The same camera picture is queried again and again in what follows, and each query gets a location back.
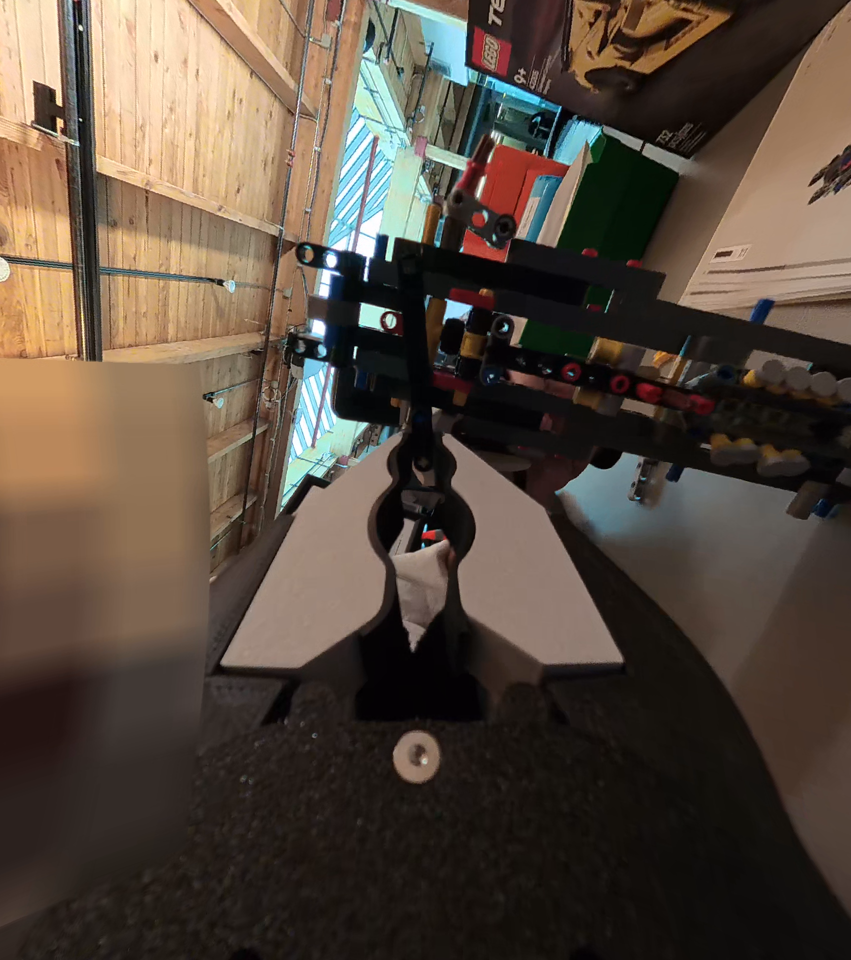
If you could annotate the blue rolled bag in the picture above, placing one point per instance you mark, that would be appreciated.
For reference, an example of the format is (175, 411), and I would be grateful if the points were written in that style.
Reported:
(542, 206)

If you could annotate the white sheet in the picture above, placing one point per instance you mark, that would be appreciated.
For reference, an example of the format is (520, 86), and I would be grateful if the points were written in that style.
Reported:
(572, 195)

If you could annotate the green storage bin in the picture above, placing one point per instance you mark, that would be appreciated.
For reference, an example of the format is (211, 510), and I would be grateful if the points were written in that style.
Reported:
(628, 202)

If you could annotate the person's left hand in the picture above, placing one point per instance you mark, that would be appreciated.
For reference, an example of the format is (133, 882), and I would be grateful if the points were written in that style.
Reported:
(557, 480)

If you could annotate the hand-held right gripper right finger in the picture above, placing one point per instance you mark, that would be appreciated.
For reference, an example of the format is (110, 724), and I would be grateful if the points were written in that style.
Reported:
(538, 585)

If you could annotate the lego set box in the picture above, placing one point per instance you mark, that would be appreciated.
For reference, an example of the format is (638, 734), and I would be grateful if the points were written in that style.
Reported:
(620, 45)

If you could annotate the red felt bag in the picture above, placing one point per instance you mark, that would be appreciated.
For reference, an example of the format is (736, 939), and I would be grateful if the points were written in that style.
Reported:
(515, 172)

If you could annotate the lego instruction booklet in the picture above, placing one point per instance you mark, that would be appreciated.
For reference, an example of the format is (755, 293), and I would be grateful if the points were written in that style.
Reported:
(808, 187)

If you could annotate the black thin lego beam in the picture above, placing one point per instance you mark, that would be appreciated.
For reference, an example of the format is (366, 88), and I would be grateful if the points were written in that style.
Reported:
(416, 360)

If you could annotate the lego chassis assembly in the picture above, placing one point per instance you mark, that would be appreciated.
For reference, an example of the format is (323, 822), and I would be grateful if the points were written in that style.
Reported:
(545, 270)

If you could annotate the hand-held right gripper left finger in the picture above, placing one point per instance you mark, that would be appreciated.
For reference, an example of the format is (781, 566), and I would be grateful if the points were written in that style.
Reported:
(305, 585)

